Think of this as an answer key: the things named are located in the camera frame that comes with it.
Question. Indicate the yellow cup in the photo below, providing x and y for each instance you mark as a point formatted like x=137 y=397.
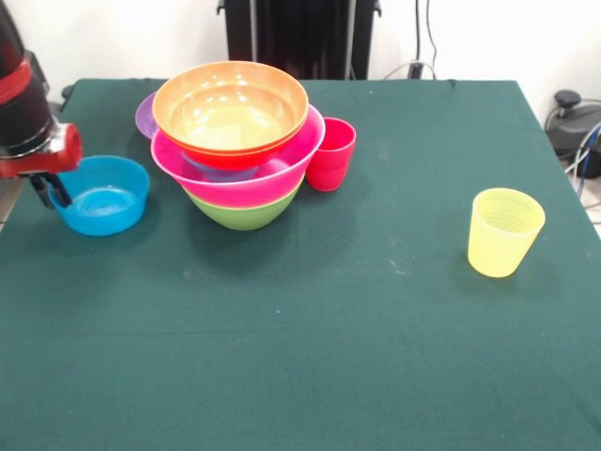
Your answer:
x=504 y=239

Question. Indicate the large magenta bowl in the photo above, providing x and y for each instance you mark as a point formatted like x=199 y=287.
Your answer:
x=300 y=150

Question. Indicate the green bowl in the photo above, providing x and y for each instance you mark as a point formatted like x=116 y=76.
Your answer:
x=249 y=217

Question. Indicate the black pedestal foot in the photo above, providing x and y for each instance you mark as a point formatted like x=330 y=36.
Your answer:
x=570 y=115

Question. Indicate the orange bowl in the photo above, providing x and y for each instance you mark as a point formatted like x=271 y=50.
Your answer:
x=225 y=162
x=230 y=108

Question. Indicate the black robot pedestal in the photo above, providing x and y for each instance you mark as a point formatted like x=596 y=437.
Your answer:
x=296 y=37

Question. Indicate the straight-sided blue bowl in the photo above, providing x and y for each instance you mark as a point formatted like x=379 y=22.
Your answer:
x=108 y=202

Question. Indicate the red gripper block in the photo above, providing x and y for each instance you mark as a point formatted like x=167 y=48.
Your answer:
x=47 y=162

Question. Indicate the dark green table cloth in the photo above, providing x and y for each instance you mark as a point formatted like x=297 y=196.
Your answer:
x=422 y=352

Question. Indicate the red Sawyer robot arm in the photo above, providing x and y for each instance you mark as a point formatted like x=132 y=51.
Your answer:
x=21 y=108

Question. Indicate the purple bowl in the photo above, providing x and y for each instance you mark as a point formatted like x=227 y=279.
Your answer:
x=144 y=119

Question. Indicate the red cup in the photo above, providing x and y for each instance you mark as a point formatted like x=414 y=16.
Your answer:
x=328 y=160

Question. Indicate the small cyan bowl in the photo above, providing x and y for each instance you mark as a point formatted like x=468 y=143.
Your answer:
x=220 y=175

